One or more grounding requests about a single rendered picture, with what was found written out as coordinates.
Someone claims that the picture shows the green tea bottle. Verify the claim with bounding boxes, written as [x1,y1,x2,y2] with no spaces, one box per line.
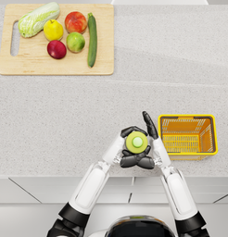
[125,131,149,155]

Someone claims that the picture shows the wooden cutting board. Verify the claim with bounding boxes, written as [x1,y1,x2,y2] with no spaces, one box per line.
[0,3,115,77]

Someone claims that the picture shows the dark round robot body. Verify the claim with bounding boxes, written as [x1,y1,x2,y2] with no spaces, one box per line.
[104,215,177,237]

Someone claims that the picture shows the yellow lemon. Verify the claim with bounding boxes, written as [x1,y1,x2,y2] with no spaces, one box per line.
[43,19,65,43]

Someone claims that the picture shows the green cucumber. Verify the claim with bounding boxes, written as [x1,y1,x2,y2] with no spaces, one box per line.
[86,12,98,69]

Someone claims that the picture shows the green apple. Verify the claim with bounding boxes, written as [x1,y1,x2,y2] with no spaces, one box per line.
[66,31,86,54]

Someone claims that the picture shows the white cabinet drawers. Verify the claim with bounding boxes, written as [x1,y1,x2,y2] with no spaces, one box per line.
[0,175,228,206]

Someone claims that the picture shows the napa cabbage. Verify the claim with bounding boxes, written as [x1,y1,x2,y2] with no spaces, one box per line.
[18,1,61,39]

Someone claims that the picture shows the dark red plum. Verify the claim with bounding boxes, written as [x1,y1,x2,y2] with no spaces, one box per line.
[46,39,68,60]

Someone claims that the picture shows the yellow slatted basket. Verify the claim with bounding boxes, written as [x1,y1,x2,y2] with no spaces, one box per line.
[158,114,219,161]

